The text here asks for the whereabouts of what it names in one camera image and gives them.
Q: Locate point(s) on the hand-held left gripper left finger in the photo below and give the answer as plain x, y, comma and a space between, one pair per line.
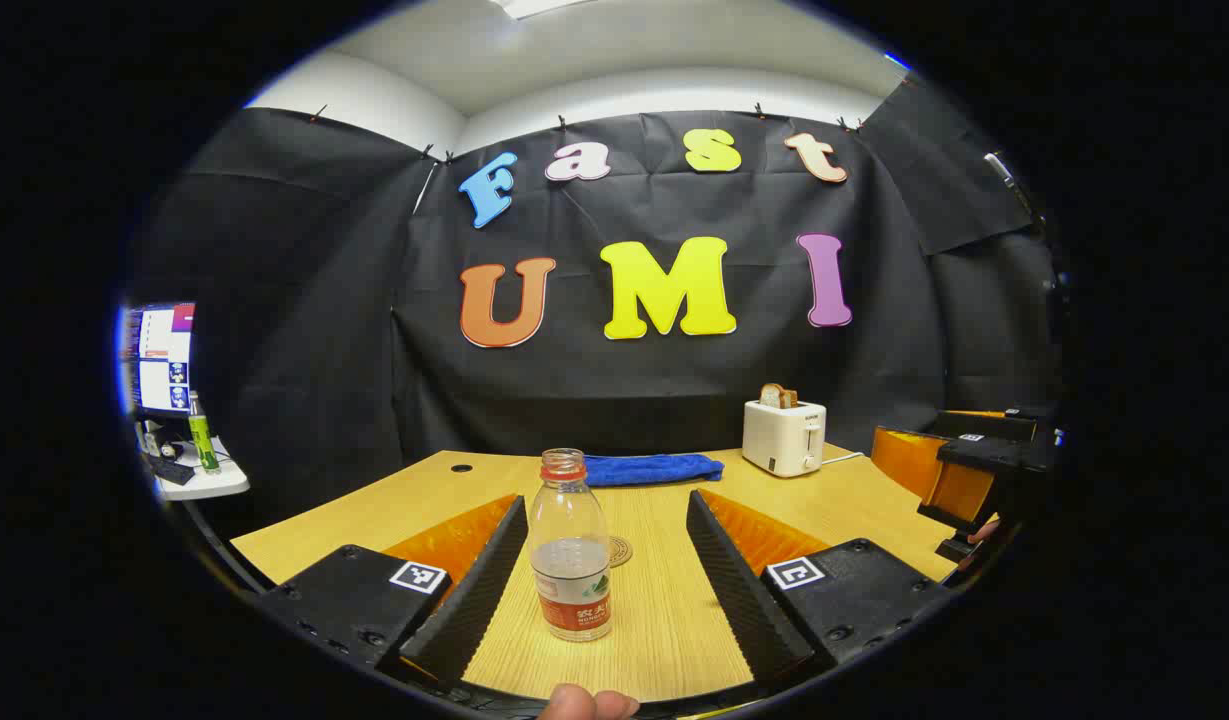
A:
479, 590

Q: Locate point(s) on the metal stand pole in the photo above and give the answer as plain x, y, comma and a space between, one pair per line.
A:
1009, 182

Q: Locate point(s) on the black backdrop cloth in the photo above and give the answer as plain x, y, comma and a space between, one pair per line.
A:
304, 350

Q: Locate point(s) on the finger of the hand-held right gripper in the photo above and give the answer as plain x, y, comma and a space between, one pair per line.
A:
904, 460
959, 490

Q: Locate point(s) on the green bottle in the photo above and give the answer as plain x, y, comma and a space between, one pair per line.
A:
203, 435

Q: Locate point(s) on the clear plastic water bottle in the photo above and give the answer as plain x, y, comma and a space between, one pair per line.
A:
571, 560

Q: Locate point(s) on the ceiling light panel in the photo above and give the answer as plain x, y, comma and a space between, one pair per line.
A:
539, 7

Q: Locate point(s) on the white toaster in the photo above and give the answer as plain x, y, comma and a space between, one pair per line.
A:
782, 438

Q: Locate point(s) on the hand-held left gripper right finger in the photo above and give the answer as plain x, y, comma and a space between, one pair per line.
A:
739, 600

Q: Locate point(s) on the blue towel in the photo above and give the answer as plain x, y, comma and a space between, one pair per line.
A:
654, 468

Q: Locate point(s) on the bread slice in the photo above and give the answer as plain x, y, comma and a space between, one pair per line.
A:
777, 396

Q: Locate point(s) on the white side table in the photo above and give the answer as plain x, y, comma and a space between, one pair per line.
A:
209, 480

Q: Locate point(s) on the round cork coaster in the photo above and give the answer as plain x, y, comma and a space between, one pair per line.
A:
619, 551

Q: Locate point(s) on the computer monitor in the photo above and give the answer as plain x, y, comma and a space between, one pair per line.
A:
159, 360

